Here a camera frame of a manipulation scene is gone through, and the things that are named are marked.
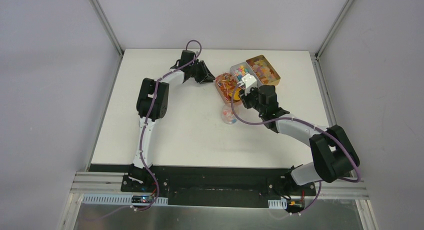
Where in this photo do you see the yellow plastic scoop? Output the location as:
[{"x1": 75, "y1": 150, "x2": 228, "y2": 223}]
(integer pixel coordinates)
[{"x1": 228, "y1": 88, "x2": 242, "y2": 105}]

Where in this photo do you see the clear plastic jar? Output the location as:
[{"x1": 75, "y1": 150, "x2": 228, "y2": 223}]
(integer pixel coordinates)
[{"x1": 221, "y1": 103, "x2": 238, "y2": 125}]

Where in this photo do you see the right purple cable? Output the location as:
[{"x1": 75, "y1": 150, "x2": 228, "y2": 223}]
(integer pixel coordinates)
[{"x1": 230, "y1": 84, "x2": 363, "y2": 219}]

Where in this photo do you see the white tray of star candies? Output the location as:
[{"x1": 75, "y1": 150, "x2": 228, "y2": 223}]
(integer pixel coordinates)
[{"x1": 230, "y1": 61, "x2": 263, "y2": 90}]

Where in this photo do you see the aluminium frame rail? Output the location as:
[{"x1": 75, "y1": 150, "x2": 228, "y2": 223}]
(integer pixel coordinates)
[{"x1": 70, "y1": 171, "x2": 370, "y2": 200}]

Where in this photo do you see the orange tray of lollipops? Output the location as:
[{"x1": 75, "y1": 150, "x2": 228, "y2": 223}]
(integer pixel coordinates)
[{"x1": 214, "y1": 72, "x2": 238, "y2": 104}]

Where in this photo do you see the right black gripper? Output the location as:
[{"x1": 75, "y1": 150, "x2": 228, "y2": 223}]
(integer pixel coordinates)
[{"x1": 238, "y1": 85, "x2": 266, "y2": 115}]

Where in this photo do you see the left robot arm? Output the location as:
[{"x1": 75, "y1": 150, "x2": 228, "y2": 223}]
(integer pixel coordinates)
[{"x1": 128, "y1": 49, "x2": 215, "y2": 193}]

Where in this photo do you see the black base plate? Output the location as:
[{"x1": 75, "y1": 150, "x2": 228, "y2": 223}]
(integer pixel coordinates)
[{"x1": 120, "y1": 164, "x2": 316, "y2": 208}]

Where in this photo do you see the gold tray of gummies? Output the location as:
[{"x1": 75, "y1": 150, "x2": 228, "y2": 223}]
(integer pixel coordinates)
[{"x1": 246, "y1": 54, "x2": 281, "y2": 86}]

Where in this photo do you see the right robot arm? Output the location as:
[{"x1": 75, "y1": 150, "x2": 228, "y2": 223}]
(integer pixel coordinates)
[{"x1": 239, "y1": 85, "x2": 361, "y2": 195}]

